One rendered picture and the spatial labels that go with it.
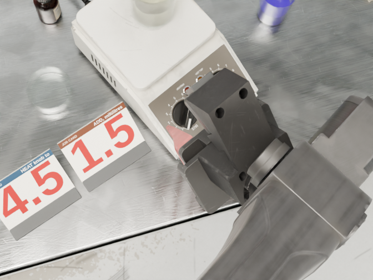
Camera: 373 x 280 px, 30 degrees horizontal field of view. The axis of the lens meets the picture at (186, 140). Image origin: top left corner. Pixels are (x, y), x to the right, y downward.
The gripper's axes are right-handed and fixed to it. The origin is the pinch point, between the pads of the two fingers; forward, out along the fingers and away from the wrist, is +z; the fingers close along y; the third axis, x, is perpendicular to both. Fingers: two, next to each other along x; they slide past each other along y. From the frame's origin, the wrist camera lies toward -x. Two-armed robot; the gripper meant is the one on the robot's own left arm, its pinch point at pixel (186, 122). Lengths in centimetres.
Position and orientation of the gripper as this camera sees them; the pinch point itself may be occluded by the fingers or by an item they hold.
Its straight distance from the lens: 71.6
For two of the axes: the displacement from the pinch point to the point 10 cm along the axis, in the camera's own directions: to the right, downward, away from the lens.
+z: -5.2, -3.9, 7.5
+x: 3.9, 6.8, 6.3
